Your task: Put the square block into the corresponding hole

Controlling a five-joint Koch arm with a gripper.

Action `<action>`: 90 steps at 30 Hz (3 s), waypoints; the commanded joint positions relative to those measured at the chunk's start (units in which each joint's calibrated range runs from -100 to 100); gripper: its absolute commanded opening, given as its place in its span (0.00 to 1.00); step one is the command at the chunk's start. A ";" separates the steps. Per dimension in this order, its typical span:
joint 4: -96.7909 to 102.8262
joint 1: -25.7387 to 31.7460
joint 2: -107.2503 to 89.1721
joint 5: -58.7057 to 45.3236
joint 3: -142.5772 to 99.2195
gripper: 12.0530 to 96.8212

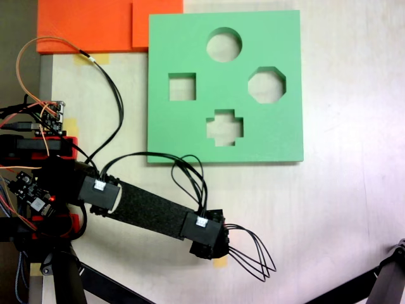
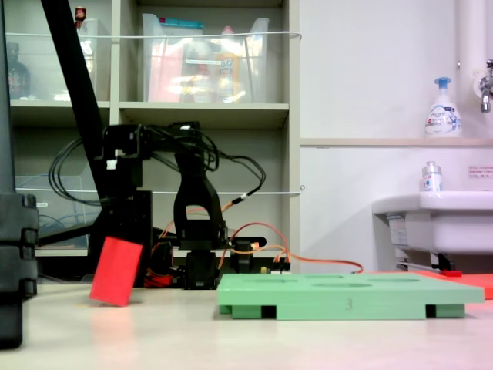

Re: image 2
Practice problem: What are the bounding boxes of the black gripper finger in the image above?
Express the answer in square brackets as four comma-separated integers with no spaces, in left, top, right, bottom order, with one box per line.
[87,199,113,277]
[130,190,154,279]

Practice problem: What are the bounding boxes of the red square block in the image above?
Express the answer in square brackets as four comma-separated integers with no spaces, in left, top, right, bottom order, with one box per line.
[89,236,144,308]

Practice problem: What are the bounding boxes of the notched black stack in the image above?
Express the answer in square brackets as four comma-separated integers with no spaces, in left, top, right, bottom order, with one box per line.
[0,192,39,350]

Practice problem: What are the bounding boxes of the beige shelf unit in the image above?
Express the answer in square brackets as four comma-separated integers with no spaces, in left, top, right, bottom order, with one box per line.
[0,0,301,286]

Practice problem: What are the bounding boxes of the black table clamp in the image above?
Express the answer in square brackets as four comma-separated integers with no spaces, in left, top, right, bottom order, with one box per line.
[230,237,267,277]

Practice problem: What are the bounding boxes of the pink packet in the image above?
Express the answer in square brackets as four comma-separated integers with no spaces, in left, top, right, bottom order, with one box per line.
[148,42,184,103]

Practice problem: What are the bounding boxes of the black tripod leg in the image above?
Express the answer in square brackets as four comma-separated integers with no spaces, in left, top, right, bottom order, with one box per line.
[36,0,128,248]

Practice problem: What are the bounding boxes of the clear bin with packets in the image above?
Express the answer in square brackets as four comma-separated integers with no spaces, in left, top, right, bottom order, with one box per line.
[141,13,270,104]

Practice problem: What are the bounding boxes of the clear bin with bottles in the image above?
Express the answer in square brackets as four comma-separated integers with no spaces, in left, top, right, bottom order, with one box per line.
[5,18,102,102]

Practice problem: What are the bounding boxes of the orange labelled bottle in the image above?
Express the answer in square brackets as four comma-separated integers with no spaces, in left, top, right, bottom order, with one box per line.
[215,25,242,103]

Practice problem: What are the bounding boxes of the dark round bottle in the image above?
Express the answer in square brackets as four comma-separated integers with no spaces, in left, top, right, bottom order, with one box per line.
[5,42,32,100]

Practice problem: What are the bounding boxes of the bottle with red cap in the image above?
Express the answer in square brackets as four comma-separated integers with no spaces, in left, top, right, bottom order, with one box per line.
[74,5,96,74]

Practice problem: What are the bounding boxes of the green shape sorter board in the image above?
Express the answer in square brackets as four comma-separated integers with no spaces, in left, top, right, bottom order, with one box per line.
[216,272,485,321]

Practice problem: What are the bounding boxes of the small clear silver-capped bottle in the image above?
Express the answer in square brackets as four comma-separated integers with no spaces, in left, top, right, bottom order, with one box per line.
[421,160,444,193]

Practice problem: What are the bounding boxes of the white sink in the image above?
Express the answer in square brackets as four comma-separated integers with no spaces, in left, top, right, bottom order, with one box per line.
[371,190,493,271]

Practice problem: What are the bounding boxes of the white soap pump bottle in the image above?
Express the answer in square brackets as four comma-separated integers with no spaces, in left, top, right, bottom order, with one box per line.
[424,76,463,139]

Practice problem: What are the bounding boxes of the red flat mat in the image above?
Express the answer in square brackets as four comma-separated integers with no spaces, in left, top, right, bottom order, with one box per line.
[369,271,493,301]

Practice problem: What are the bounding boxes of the metal faucet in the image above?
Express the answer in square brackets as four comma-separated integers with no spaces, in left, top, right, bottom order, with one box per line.
[472,59,493,113]

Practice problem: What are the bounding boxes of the clear bin with cables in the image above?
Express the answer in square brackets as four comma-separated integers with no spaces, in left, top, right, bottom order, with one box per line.
[15,161,107,250]

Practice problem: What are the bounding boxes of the red and orange wire bundle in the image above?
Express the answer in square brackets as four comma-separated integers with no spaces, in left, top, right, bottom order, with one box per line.
[144,240,182,288]

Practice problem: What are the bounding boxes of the white shelf cord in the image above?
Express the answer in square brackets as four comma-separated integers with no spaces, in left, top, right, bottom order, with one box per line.
[5,31,302,42]
[15,184,306,196]

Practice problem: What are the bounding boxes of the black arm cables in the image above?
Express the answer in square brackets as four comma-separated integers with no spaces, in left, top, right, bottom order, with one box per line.
[49,123,267,207]

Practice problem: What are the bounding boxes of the dark grey vertical post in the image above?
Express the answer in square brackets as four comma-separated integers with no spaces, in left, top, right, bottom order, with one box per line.
[0,0,16,193]

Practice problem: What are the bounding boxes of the orange cable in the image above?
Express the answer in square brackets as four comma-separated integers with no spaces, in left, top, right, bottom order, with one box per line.
[157,198,365,275]

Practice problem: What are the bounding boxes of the pink wall label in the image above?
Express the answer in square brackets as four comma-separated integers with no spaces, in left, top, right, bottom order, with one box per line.
[468,164,493,180]

